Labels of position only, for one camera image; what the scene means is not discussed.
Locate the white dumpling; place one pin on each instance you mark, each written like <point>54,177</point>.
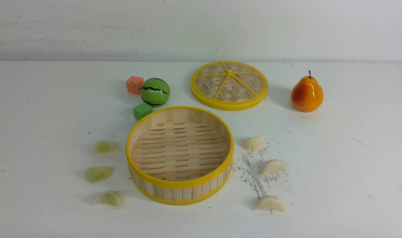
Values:
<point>272,203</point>
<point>253,144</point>
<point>273,165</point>

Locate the green dumpling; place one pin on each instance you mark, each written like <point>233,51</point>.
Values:
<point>112,198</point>
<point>97,174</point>
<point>105,146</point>

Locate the woven bamboo steamer lid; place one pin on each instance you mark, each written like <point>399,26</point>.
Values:
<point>228,85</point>

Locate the bamboo steamer tray yellow rim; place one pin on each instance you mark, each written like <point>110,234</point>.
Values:
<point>180,155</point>

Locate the green toy watermelon ball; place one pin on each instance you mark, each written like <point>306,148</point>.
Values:
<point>155,92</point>

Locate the green foam cube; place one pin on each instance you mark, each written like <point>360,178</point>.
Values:
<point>141,110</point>

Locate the orange foam cube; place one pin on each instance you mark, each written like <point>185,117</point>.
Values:
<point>133,84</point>

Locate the orange toy pear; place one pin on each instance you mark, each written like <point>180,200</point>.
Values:
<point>307,95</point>

